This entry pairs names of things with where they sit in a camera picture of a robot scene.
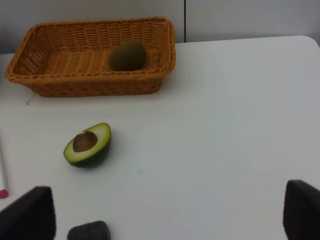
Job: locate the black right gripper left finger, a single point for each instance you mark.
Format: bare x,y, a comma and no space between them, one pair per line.
30,217

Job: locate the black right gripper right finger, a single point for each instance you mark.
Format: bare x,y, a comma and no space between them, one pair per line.
301,211

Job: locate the orange wicker basket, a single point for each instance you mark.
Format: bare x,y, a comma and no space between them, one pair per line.
71,58

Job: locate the halved avocado with pit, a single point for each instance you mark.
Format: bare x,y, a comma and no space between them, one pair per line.
90,147

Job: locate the brown kiwi fruit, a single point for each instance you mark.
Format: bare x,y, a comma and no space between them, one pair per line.
130,55

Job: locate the white pink-tipped marker pen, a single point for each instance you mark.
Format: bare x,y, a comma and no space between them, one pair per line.
4,190

